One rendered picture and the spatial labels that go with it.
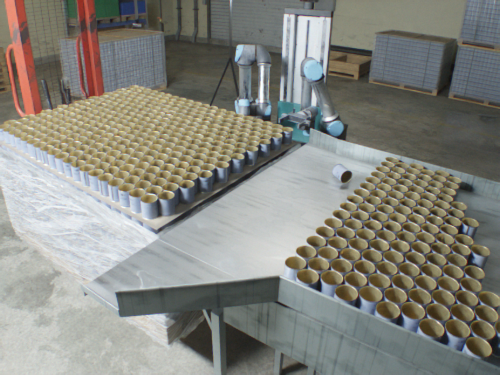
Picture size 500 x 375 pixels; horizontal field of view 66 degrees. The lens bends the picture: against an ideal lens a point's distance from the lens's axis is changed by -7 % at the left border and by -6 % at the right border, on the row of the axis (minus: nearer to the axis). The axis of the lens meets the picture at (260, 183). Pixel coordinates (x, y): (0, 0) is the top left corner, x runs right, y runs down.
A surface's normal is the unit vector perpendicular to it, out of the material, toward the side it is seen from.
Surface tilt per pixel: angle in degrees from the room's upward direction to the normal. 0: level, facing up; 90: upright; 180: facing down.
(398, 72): 90
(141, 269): 0
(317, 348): 90
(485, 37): 88
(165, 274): 0
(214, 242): 0
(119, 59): 92
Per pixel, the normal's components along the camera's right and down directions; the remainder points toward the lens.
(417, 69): -0.61, 0.36
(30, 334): 0.03, -0.88
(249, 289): 0.19, 0.46
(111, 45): 0.80, 0.32
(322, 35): -0.41, 0.41
